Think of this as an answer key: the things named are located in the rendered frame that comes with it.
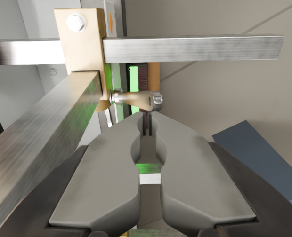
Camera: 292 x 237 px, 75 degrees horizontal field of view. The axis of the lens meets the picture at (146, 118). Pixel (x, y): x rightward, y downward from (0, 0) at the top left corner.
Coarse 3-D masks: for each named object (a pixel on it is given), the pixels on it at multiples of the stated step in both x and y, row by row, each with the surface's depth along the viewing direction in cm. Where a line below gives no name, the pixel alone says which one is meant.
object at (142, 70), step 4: (140, 68) 42; (144, 68) 42; (140, 72) 42; (144, 72) 42; (140, 76) 43; (144, 76) 43; (140, 80) 43; (144, 80) 43; (140, 84) 44; (144, 84) 44; (140, 88) 44; (144, 88) 44; (140, 108) 47
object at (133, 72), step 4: (132, 68) 42; (136, 68) 42; (132, 72) 42; (136, 72) 42; (132, 76) 43; (136, 76) 43; (132, 80) 43; (136, 80) 43; (132, 84) 44; (136, 84) 44; (132, 88) 44; (136, 88) 44; (132, 108) 47; (136, 108) 47; (132, 112) 47
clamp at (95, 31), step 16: (64, 16) 22; (96, 16) 22; (64, 32) 23; (80, 32) 23; (96, 32) 23; (64, 48) 24; (80, 48) 24; (96, 48) 24; (80, 64) 25; (96, 64) 25
